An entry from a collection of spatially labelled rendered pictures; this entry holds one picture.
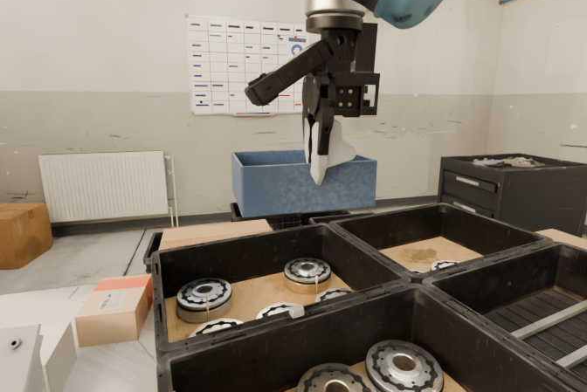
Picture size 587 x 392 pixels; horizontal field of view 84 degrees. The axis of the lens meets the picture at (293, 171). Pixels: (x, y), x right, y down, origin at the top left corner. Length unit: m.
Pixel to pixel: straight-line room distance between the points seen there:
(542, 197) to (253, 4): 2.78
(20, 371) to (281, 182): 0.38
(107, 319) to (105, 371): 0.10
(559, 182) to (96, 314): 2.05
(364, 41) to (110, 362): 0.76
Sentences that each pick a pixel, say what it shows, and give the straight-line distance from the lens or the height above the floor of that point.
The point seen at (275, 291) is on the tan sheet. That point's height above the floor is 0.83.
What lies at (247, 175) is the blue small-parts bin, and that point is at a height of 1.12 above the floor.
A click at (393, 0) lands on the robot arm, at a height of 1.29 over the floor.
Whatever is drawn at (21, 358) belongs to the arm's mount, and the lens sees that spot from 0.56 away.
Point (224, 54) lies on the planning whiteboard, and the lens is 3.37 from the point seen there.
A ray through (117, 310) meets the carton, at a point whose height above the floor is 0.78.
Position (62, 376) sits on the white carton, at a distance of 0.83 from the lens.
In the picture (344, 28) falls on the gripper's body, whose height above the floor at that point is 1.30.
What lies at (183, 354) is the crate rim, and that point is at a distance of 0.46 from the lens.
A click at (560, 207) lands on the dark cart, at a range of 2.22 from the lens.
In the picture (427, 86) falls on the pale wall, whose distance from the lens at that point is 4.17.
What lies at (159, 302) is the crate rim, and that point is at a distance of 0.55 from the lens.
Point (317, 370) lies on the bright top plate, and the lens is 0.52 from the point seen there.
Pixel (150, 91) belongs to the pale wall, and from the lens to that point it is 3.38.
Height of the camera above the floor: 1.22
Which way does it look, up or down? 12 degrees down
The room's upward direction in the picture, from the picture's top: straight up
